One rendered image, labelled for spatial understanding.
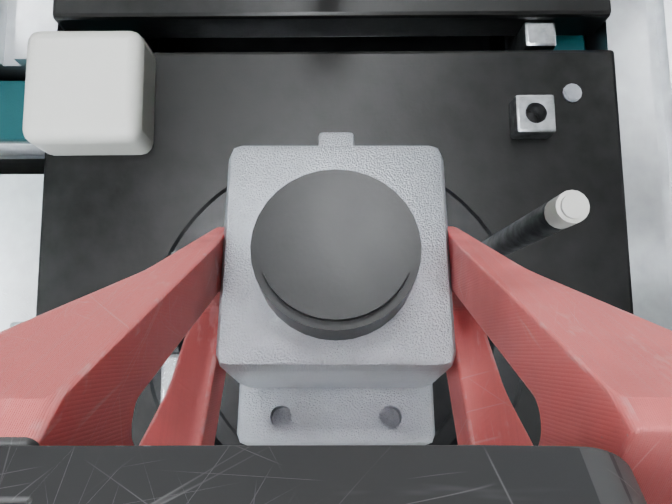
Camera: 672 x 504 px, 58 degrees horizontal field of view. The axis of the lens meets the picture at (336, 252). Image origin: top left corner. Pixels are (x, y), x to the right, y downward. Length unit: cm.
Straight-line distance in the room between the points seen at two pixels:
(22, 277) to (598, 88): 28
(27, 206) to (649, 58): 30
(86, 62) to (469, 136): 15
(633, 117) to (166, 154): 20
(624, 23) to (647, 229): 9
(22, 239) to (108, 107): 11
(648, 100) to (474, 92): 8
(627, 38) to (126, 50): 21
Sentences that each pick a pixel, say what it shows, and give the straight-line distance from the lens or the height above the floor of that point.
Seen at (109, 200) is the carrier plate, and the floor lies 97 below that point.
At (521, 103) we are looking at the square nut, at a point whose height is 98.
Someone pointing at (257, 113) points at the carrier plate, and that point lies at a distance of 26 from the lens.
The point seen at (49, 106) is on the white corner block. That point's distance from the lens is 26.
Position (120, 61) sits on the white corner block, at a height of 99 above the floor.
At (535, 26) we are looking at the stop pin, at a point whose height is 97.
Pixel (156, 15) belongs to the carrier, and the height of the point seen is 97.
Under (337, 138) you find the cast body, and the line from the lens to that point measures 17.
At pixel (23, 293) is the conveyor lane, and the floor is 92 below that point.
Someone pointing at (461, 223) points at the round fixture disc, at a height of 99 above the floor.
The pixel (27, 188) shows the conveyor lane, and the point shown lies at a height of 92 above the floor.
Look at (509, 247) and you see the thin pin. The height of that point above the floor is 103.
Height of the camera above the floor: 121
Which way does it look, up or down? 82 degrees down
